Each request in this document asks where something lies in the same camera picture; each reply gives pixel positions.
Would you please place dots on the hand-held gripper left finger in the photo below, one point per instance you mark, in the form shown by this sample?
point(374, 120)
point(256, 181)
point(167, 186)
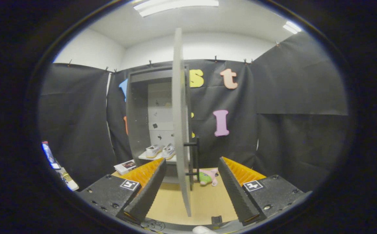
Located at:
point(149, 195)

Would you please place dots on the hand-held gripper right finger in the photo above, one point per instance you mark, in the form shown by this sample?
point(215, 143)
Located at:
point(235, 195)

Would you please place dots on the white shoe with yellow sole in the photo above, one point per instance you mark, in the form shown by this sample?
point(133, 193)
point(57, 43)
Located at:
point(152, 151)

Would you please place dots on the white shoe with striped side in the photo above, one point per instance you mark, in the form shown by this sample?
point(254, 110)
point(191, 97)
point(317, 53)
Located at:
point(168, 152)

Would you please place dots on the grey shoe cabinet door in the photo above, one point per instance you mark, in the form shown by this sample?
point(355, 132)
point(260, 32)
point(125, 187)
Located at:
point(178, 130)

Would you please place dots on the dark grey shoe cabinet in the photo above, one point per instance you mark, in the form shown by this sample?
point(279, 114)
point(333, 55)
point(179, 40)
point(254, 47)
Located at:
point(136, 123)

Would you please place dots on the small black clamp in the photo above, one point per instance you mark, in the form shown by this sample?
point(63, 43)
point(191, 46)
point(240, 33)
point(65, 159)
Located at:
point(216, 219)

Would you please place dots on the pink and green plush toy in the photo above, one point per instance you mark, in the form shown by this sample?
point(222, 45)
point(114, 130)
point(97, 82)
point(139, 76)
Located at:
point(206, 177)

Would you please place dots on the white book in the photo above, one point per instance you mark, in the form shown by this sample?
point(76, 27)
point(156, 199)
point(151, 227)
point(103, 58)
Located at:
point(125, 166)

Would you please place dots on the blue and white clutter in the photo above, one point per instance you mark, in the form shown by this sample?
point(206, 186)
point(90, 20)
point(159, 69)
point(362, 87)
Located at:
point(68, 182)

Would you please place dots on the black backdrop cloth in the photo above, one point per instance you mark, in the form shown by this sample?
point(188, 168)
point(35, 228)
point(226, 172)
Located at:
point(289, 130)

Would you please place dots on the short ceiling light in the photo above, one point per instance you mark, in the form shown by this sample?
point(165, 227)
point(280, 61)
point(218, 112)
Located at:
point(292, 27)

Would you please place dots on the long ceiling light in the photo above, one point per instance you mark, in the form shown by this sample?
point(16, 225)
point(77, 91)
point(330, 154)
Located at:
point(175, 6)

